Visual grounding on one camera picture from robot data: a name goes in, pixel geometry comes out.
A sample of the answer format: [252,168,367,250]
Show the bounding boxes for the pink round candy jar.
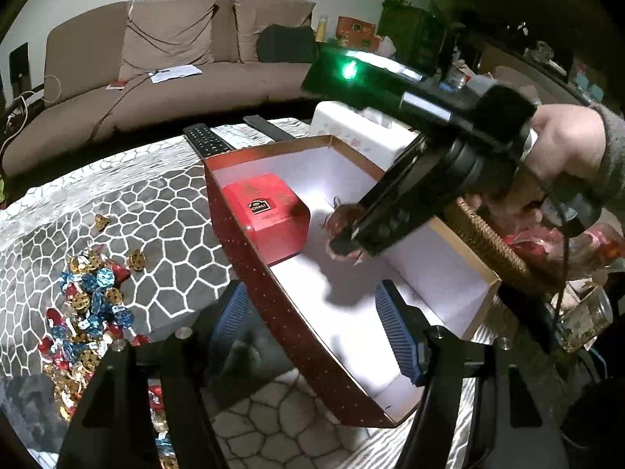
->
[321,198,364,266]

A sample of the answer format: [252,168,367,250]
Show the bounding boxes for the person's right hand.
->
[465,104,606,234]

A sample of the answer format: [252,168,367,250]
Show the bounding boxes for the large red gift box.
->
[204,136,500,428]

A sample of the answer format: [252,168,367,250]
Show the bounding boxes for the red tea tin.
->
[223,174,311,266]

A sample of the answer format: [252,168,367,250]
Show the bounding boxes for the wicker basket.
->
[443,197,556,294]

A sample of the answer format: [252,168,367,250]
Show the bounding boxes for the white tissue box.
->
[309,100,417,170]

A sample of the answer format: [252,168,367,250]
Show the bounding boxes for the patterned grey table cloth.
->
[0,116,489,469]

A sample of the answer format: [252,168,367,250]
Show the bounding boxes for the thin black remote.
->
[244,115,295,142]

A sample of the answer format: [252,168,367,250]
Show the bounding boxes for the orange gift box background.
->
[336,16,380,52]

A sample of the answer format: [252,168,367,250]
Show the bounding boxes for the lone gold candy on cloth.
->
[94,214,110,233]

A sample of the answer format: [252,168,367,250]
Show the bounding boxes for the black remote control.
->
[183,123,234,160]

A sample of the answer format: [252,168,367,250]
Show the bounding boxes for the dark bag on sofa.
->
[256,24,318,64]

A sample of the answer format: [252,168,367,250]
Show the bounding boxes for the white papers on sofa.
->
[148,64,202,84]

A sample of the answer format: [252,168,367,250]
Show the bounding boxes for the right brown cushion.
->
[233,0,316,63]

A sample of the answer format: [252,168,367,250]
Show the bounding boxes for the brown cushion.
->
[233,0,316,63]
[119,0,218,82]

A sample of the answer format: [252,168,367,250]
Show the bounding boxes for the left brown cushion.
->
[119,0,218,82]

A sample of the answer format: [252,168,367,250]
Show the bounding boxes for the brown sofa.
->
[1,0,309,180]

